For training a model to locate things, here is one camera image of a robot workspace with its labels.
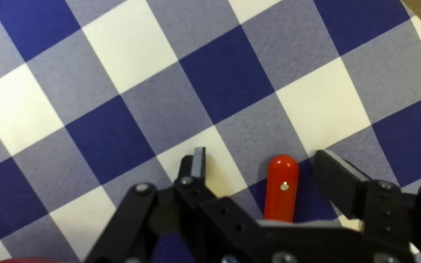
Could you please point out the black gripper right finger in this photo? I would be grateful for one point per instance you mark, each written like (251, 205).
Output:
(387, 210)

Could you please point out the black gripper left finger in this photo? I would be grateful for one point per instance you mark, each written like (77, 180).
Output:
(138, 210)

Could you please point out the blue white checkered tablecloth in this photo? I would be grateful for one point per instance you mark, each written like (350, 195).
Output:
(220, 82)

